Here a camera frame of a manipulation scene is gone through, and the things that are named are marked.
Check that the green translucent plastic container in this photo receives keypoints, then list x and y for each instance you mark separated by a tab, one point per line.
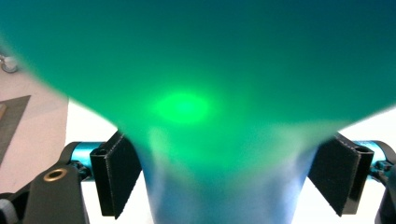
199	62

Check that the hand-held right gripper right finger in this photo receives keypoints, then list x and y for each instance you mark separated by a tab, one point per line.
339	177

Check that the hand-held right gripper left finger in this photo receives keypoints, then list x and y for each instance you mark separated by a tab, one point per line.
116	174

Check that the white caster wheel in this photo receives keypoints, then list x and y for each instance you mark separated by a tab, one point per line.
9	63

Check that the dark grey floor mat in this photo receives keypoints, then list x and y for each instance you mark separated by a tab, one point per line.
11	124

